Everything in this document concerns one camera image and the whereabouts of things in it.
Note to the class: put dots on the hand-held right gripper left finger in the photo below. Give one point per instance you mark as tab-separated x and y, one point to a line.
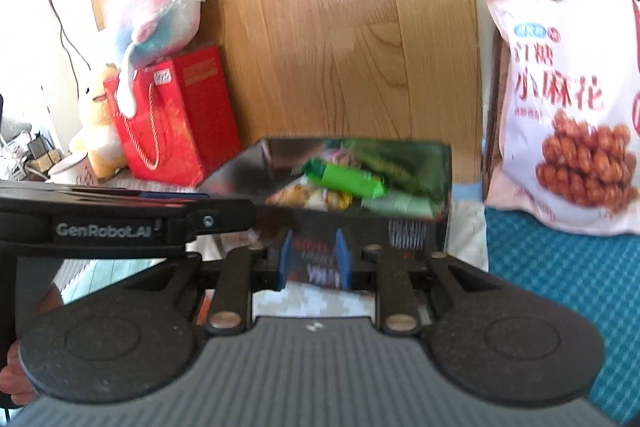
284	259

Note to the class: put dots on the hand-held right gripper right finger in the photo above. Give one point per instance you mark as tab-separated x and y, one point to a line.
343	259

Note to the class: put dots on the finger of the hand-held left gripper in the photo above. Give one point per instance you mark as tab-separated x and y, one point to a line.
175	195
225	217

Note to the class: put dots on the yellow snack packet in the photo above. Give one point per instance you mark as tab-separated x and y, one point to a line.
305	196

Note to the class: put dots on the green cracker packet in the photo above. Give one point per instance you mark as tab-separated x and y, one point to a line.
350	179

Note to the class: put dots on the black box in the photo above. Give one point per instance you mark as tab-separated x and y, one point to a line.
420	234

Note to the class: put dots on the dark green snack packet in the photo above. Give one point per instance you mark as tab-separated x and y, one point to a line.
405	167

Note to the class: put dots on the person's left hand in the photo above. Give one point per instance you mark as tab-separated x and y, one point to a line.
12	377

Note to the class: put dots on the white mug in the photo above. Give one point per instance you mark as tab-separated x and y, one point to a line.
75	169

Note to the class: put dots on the red gift bag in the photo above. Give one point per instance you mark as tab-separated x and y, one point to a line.
185	122

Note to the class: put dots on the desk clutter with chargers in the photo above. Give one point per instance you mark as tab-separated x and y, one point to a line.
30	152

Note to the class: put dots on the light teal blanket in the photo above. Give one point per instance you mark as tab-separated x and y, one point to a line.
115	279

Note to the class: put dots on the yellow plush toy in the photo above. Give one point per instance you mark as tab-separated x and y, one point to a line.
97	127

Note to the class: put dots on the pastel plush toy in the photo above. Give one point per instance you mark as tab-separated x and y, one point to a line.
155	17

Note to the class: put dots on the wooden headboard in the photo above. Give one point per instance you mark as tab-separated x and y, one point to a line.
325	32

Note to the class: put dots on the large white snack bag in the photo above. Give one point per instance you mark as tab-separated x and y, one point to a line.
565	107

